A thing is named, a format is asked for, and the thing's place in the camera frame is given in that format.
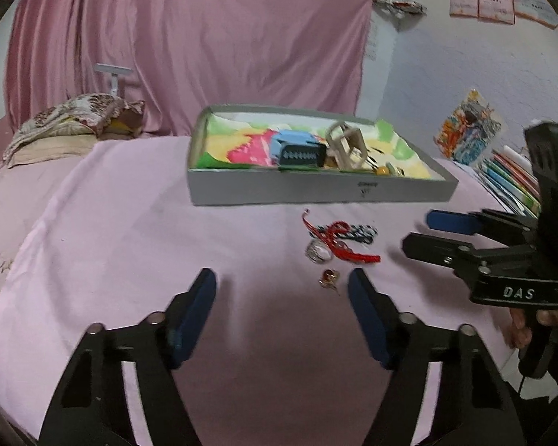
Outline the floral pillow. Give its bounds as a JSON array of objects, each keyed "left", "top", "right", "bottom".
[{"left": 2, "top": 93, "right": 145, "bottom": 163}]

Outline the grey shallow box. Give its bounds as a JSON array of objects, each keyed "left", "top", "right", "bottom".
[{"left": 187, "top": 104, "right": 459, "bottom": 206}]

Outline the colourful floral lining paper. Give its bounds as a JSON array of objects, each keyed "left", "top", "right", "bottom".
[{"left": 200, "top": 114, "right": 433, "bottom": 180}]

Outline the dark red pillow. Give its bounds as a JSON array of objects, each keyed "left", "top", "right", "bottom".
[{"left": 103, "top": 116, "right": 142, "bottom": 140}]

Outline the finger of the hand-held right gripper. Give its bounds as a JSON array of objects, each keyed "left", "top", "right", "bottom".
[
  {"left": 401, "top": 232, "right": 498, "bottom": 279},
  {"left": 425, "top": 209, "right": 539, "bottom": 245}
]

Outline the beige hair claw clip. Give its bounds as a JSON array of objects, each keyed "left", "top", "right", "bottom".
[{"left": 324, "top": 121, "right": 370, "bottom": 170}]

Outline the person's right hand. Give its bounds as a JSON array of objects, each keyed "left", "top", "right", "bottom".
[{"left": 510, "top": 309, "right": 558, "bottom": 348}]

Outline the colourful paper figure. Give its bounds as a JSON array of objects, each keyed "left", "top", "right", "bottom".
[{"left": 434, "top": 87, "right": 505, "bottom": 165}]

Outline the white desk lamp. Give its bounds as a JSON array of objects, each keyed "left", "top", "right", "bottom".
[{"left": 94, "top": 64, "right": 134, "bottom": 100}]

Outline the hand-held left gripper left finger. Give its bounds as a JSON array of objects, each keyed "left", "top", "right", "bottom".
[{"left": 38, "top": 267, "right": 218, "bottom": 446}]

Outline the wire wall rack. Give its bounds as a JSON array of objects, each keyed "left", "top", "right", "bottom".
[{"left": 371, "top": 0, "right": 427, "bottom": 22}]

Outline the brown beaded hair tie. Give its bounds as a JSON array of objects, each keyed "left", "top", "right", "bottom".
[{"left": 369, "top": 160, "right": 407, "bottom": 178}]

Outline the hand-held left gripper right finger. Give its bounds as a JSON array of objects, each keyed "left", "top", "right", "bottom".
[{"left": 347, "top": 268, "right": 524, "bottom": 446}]

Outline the beige pillow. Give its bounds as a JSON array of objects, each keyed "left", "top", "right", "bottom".
[{"left": 7, "top": 135, "right": 96, "bottom": 168}]

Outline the blue smartwatch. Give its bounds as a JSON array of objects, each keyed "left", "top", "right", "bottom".
[{"left": 270, "top": 129, "right": 328, "bottom": 170}]

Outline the red cord bracelet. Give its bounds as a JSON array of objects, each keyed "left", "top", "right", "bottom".
[{"left": 302, "top": 209, "right": 382, "bottom": 265}]

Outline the pink curtain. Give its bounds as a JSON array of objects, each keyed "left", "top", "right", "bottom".
[{"left": 4, "top": 0, "right": 373, "bottom": 135}]

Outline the gold ring with red stone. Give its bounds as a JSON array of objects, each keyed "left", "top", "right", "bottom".
[{"left": 320, "top": 269, "right": 341, "bottom": 295}]

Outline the pink bed sheet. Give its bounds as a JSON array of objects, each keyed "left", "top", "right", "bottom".
[{"left": 0, "top": 160, "right": 94, "bottom": 298}]

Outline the silver ring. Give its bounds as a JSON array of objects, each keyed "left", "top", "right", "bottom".
[{"left": 306, "top": 240, "right": 334, "bottom": 263}]

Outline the pink blanket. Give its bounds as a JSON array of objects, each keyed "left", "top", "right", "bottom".
[{"left": 0, "top": 135, "right": 540, "bottom": 446}]

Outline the stack of books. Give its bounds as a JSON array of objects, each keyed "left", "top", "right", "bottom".
[{"left": 474, "top": 146, "right": 542, "bottom": 219}]

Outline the black white braided bracelet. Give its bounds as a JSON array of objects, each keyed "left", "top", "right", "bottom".
[{"left": 307, "top": 224, "right": 379, "bottom": 245}]

